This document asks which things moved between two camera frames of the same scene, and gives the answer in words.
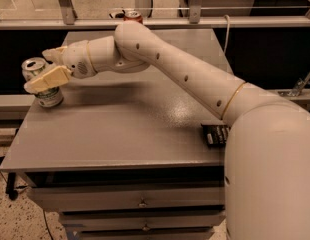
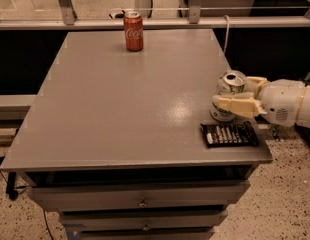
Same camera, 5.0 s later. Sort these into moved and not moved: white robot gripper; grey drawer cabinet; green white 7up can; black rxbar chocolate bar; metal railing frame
Moved: green white 7up can; white robot gripper
Not moved: black rxbar chocolate bar; metal railing frame; grey drawer cabinet
